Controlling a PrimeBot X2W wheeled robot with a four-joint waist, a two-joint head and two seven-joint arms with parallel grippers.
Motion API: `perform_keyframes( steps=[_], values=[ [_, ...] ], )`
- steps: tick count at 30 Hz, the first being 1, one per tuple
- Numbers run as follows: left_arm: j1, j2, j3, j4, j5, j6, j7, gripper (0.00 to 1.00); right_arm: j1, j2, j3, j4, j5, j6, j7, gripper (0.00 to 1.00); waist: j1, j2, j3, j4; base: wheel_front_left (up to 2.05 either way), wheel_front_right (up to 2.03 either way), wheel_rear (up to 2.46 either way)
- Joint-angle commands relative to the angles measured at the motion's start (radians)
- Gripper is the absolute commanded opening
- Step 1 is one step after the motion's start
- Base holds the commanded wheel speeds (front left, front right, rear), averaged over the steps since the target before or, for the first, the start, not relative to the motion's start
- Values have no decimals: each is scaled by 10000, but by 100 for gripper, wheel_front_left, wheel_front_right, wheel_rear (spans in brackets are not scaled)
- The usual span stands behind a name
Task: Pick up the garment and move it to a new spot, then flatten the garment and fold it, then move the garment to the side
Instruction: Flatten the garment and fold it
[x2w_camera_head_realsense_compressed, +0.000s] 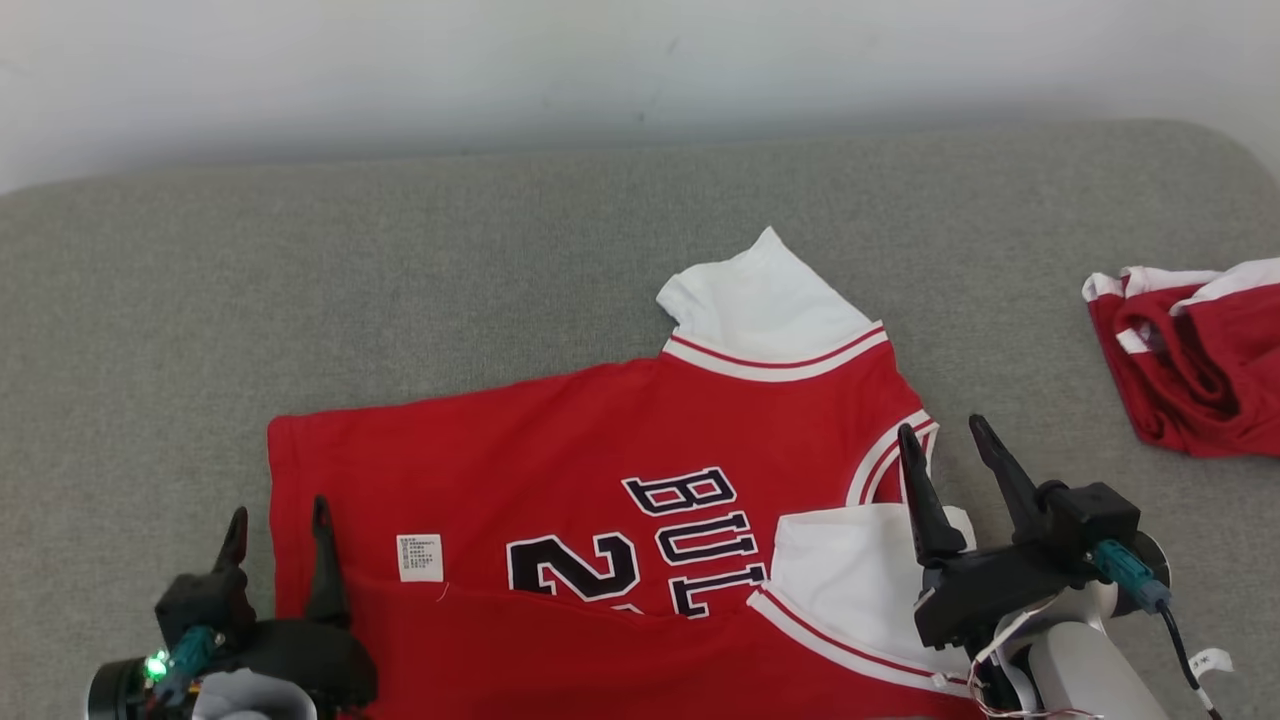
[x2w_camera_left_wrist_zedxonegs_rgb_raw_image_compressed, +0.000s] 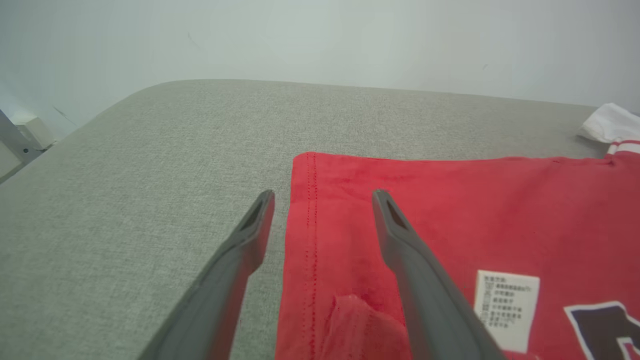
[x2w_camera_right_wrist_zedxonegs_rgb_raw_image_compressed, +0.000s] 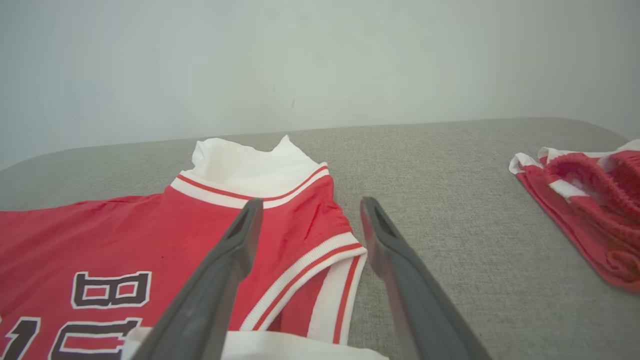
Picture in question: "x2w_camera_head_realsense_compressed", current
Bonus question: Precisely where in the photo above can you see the black cable teal plug left arm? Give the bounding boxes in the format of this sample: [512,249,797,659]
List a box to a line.
[148,626,218,703]

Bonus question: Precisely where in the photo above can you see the red shorts with white stripe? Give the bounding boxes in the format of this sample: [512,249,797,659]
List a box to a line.
[1081,257,1280,460]

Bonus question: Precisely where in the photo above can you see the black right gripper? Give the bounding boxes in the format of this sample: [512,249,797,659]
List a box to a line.
[896,414,1087,652]

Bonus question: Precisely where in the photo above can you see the white cable label tag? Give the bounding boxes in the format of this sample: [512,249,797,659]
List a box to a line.
[1187,647,1234,692]

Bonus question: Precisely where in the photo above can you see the red basketball jersey white sleeves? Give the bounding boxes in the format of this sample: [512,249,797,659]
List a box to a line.
[266,226,987,720]

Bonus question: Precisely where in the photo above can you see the thin red white wires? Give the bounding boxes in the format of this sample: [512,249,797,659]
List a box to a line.
[965,600,1103,720]

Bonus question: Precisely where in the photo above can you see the black cable teal plug right arm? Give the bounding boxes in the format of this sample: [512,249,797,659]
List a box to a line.
[1092,539,1227,720]

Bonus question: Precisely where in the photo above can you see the black cable teal plug arm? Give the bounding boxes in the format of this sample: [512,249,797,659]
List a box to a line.
[1092,539,1227,720]
[148,626,218,703]

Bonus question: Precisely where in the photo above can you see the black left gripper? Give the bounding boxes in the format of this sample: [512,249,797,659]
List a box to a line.
[214,494,380,717]

